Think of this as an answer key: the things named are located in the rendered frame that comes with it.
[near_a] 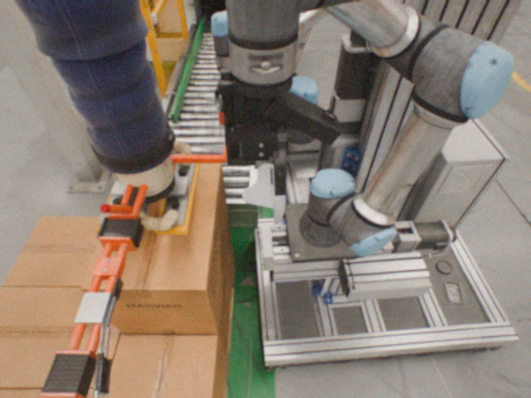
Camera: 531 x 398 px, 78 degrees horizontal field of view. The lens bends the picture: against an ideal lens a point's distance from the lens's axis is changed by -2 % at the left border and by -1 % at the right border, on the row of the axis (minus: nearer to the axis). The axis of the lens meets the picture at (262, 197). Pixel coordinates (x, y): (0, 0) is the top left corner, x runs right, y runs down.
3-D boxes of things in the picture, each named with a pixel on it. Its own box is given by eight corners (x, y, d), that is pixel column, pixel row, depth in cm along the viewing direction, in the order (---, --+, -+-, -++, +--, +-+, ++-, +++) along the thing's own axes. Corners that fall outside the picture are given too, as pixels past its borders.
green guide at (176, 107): (194, 28, 329) (193, 18, 322) (205, 28, 329) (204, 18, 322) (160, 124, 224) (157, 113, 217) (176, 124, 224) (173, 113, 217)
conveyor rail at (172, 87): (193, 43, 340) (191, 23, 326) (198, 43, 340) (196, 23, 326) (135, 221, 189) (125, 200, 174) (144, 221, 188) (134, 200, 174)
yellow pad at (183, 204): (175, 161, 126) (172, 151, 123) (201, 161, 126) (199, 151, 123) (156, 235, 104) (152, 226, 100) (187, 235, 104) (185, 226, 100)
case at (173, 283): (152, 216, 173) (129, 160, 143) (228, 217, 173) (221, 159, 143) (120, 333, 134) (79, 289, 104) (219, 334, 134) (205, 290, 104)
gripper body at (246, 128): (227, 136, 50) (220, 58, 41) (284, 133, 51) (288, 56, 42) (227, 170, 45) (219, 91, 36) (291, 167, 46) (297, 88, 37)
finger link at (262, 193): (244, 225, 49) (240, 162, 47) (284, 223, 49) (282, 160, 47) (244, 231, 46) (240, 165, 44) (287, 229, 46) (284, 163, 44)
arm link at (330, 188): (329, 189, 106) (337, 156, 96) (358, 217, 98) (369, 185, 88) (299, 203, 102) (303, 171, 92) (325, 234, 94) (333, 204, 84)
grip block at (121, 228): (112, 226, 94) (104, 213, 90) (146, 226, 94) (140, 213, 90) (103, 251, 89) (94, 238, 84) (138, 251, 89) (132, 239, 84)
